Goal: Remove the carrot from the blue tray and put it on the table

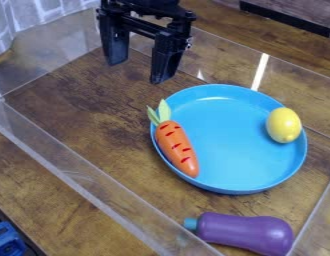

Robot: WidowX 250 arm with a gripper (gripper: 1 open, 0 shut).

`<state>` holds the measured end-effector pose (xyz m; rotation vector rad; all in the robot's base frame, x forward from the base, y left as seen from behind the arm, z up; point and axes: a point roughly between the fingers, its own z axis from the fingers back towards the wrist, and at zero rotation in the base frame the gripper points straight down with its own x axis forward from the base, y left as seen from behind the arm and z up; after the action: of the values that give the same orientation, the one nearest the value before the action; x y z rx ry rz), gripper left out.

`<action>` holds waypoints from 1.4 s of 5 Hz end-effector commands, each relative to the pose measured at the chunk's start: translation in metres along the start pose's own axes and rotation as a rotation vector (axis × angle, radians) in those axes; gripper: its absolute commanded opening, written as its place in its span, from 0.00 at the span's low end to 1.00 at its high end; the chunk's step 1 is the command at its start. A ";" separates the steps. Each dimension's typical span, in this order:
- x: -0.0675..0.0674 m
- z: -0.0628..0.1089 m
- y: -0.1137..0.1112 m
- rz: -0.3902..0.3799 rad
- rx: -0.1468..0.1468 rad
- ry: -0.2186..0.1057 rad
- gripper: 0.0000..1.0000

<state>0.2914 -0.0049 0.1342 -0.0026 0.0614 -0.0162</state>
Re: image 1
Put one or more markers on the clear acrylic enclosure wall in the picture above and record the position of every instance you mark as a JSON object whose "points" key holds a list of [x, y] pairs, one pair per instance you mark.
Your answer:
{"points": [[83, 184]]}

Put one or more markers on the blue plastic tray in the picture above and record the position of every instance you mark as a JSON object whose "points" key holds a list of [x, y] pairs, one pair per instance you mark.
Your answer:
{"points": [[241, 161]]}

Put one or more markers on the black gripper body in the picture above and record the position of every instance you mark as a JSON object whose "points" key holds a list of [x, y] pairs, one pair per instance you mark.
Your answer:
{"points": [[119, 16]]}

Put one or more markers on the purple toy eggplant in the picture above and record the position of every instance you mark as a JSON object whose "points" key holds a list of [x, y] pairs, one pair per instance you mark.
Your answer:
{"points": [[262, 234]]}

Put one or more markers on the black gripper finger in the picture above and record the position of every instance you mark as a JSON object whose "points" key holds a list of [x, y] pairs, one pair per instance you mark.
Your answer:
{"points": [[166, 53], [114, 39]]}

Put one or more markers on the yellow toy lemon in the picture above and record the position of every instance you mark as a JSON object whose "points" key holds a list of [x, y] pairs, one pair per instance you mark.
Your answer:
{"points": [[282, 125]]}

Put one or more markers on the orange toy carrot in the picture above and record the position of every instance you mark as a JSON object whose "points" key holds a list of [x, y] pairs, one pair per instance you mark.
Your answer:
{"points": [[172, 140]]}

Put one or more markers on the dark wooden baseboard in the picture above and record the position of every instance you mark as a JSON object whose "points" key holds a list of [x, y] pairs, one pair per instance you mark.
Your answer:
{"points": [[284, 18]]}

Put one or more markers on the blue plastic crate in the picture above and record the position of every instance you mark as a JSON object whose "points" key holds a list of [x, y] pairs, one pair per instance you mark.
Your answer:
{"points": [[11, 245]]}

